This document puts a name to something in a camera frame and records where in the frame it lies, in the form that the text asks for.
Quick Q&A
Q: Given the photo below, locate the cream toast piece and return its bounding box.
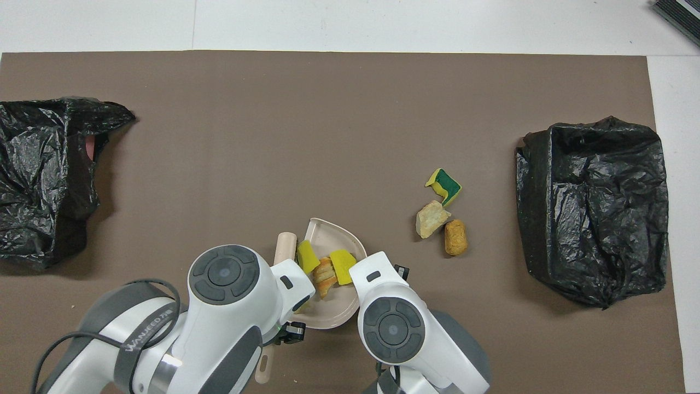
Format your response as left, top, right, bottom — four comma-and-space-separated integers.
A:
416, 200, 452, 239

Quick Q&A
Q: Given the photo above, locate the beige hand brush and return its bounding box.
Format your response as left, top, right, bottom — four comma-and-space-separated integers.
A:
255, 232, 298, 385

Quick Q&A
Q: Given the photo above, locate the beige plastic dustpan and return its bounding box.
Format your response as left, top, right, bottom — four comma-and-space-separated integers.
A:
290, 218, 368, 330

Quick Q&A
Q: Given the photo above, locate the brown bread roll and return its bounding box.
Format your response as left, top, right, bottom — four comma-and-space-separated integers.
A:
444, 219, 469, 257

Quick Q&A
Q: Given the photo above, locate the black trash bag bin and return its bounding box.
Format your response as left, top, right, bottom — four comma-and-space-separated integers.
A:
0, 97, 136, 271
515, 115, 669, 311

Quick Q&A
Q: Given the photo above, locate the dark ribbed box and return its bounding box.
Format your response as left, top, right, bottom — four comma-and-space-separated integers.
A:
651, 0, 700, 48

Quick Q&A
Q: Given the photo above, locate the yellow and green sponge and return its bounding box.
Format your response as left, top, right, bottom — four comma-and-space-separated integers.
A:
425, 168, 463, 208

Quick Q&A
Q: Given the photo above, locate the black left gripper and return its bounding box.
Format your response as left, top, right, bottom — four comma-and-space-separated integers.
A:
272, 321, 307, 347

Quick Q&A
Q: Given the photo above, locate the brown paper table mat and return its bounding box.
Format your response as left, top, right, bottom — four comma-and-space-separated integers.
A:
0, 50, 686, 394

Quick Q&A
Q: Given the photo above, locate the yellow sponge piece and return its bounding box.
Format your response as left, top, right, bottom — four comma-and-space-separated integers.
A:
296, 240, 321, 274
330, 249, 357, 286

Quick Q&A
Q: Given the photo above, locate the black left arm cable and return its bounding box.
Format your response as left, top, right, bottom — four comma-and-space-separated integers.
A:
30, 279, 182, 394

